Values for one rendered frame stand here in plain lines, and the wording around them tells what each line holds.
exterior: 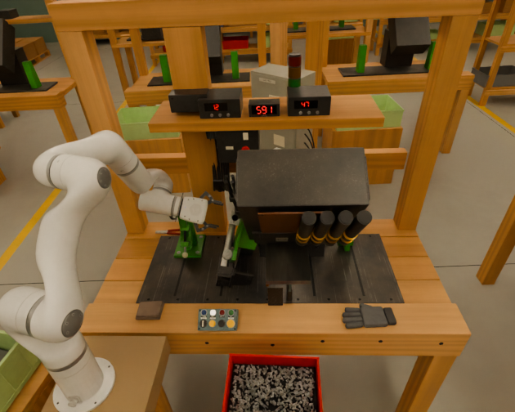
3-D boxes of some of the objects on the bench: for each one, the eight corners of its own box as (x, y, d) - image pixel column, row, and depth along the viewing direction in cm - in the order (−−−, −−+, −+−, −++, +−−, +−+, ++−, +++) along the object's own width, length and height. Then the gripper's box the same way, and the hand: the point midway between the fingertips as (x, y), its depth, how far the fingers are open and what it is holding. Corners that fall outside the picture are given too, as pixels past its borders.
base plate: (404, 306, 143) (405, 302, 142) (136, 306, 149) (135, 302, 147) (378, 236, 176) (379, 233, 175) (161, 238, 182) (160, 235, 181)
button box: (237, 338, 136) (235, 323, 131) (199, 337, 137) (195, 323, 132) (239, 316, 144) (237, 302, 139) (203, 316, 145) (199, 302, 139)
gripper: (184, 187, 147) (225, 196, 149) (174, 229, 145) (217, 236, 146) (182, 184, 140) (226, 193, 142) (172, 227, 137) (217, 236, 139)
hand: (218, 215), depth 144 cm, fingers open, 8 cm apart
